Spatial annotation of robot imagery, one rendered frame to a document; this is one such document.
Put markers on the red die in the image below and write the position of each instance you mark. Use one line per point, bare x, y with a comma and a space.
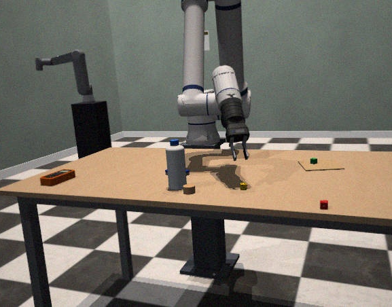
323, 204

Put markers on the tan mat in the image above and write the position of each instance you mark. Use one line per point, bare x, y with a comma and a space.
321, 165

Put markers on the short brown cylinder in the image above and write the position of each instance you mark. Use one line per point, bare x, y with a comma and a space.
189, 189

